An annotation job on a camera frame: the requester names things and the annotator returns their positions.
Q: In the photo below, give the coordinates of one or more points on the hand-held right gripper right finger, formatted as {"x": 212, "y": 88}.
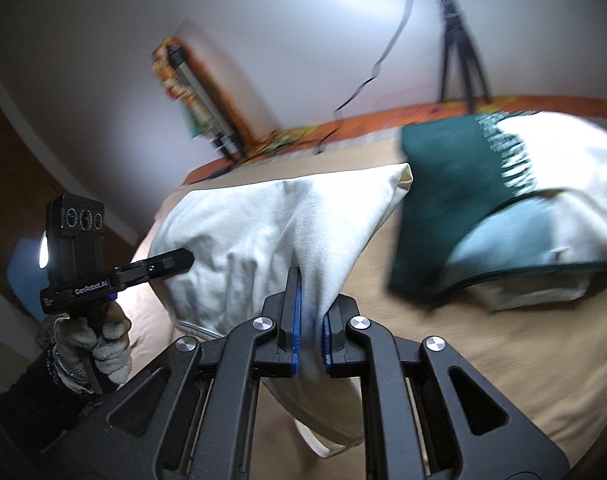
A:
{"x": 327, "y": 347}

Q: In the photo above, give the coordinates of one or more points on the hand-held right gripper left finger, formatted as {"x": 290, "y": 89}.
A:
{"x": 296, "y": 320}

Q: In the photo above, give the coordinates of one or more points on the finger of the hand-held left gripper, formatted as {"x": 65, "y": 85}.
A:
{"x": 153, "y": 265}

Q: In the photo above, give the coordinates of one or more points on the white camisole top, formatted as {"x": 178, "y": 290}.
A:
{"x": 243, "y": 240}

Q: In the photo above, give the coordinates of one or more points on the person's left forearm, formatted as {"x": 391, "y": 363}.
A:
{"x": 28, "y": 410}

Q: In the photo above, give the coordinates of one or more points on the person's left hand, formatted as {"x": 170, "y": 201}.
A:
{"x": 108, "y": 355}

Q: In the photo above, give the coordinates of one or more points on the beige blanket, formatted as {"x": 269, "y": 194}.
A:
{"x": 483, "y": 360}

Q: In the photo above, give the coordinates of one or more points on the orange hanging cloth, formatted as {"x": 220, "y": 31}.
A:
{"x": 233, "y": 110}

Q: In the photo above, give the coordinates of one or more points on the floral patterned cloth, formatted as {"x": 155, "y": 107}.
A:
{"x": 283, "y": 140}

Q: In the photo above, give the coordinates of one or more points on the silver folded tripod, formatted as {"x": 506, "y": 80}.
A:
{"x": 193, "y": 85}

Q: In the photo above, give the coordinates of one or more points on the colourful printed scarf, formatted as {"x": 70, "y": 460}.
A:
{"x": 168, "y": 75}

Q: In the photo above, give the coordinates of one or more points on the orange bedsheet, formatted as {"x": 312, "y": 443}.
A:
{"x": 363, "y": 124}

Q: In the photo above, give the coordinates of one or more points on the green and white pillow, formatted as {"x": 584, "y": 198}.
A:
{"x": 443, "y": 170}

